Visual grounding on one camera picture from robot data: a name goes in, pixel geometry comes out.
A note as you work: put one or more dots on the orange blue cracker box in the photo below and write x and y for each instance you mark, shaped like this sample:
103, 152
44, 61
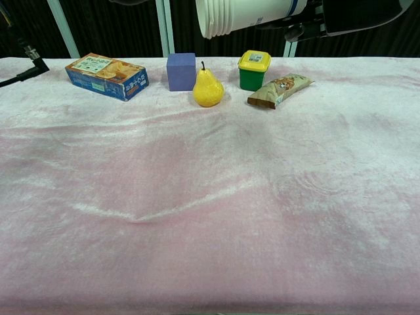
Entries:
98, 70

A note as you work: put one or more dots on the stack of white paper cups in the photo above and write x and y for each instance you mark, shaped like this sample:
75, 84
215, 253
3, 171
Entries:
262, 10

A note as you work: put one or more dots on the green container yellow lid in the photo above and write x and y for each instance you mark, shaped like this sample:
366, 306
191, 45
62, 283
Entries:
251, 80

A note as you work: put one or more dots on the brown snack bag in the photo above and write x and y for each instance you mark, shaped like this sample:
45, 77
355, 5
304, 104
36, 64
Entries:
279, 88

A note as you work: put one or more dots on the purple foam cube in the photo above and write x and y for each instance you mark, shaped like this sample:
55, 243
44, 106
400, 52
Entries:
178, 72

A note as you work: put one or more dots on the yellow pear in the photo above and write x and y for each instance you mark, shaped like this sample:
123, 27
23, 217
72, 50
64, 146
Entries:
208, 92

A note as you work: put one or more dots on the pink plush table cloth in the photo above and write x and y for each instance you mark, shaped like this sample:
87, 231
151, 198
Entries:
197, 197

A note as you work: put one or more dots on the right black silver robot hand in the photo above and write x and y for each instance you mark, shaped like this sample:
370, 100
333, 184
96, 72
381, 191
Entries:
354, 16

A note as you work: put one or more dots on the white partition post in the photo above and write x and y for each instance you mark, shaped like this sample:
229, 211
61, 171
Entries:
165, 29
290, 49
64, 29

